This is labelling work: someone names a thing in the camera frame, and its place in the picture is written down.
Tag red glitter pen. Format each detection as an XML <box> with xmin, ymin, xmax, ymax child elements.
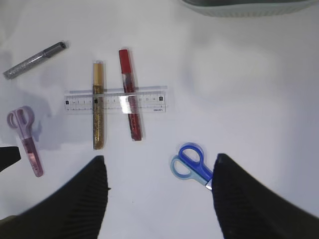
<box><xmin>119</xmin><ymin>49</ymin><xmax>143</xmax><ymax>141</ymax></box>

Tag gold glitter pen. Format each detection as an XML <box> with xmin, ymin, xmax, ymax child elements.
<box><xmin>92</xmin><ymin>60</ymin><xmax>104</xmax><ymax>150</ymax></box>

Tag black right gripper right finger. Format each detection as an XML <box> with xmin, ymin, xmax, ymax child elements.
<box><xmin>211</xmin><ymin>153</ymin><xmax>319</xmax><ymax>239</ymax></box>

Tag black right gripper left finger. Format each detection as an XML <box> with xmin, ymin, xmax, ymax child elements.
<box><xmin>0</xmin><ymin>156</ymin><xmax>109</xmax><ymax>239</ymax></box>

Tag clear plastic ruler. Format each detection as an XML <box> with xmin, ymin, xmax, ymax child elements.
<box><xmin>63</xmin><ymin>86</ymin><xmax>168</xmax><ymax>115</ymax></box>

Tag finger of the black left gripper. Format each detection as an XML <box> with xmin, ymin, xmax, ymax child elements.
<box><xmin>0</xmin><ymin>146</ymin><xmax>21</xmax><ymax>172</ymax></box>

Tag pink capped scissors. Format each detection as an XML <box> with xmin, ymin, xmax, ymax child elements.
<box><xmin>6</xmin><ymin>106</ymin><xmax>44</xmax><ymax>177</ymax></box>

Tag silver glitter pen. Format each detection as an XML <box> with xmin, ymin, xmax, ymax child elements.
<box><xmin>3</xmin><ymin>41</ymin><xmax>68</xmax><ymax>80</ymax></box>

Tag green plastic woven basket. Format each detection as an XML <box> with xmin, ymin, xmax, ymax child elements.
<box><xmin>182</xmin><ymin>0</ymin><xmax>318</xmax><ymax>17</ymax></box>

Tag blue capped scissors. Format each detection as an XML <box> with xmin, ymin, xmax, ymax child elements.
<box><xmin>170</xmin><ymin>142</ymin><xmax>213</xmax><ymax>191</ymax></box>

